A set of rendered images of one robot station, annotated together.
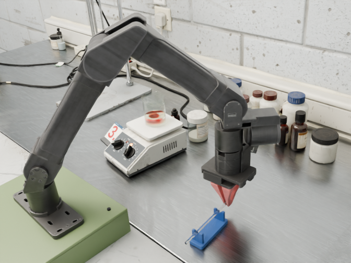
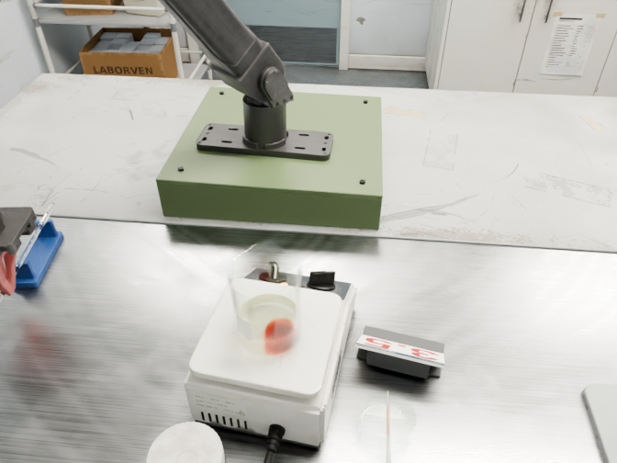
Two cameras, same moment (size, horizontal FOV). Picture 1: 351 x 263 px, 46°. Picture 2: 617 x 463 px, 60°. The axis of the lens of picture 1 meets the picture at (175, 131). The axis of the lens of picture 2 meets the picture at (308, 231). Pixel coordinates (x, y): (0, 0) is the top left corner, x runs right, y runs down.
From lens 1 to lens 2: 1.30 m
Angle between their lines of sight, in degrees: 101
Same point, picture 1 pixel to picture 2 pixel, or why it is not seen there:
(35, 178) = not seen: hidden behind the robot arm
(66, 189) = (279, 169)
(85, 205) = (219, 163)
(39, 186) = not seen: hidden behind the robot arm
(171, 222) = (111, 250)
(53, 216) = (238, 134)
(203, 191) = (84, 324)
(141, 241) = (137, 212)
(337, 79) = not seen: outside the picture
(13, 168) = (469, 210)
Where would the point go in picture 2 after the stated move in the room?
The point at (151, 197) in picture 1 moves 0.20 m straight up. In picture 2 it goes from (177, 270) to (147, 131)
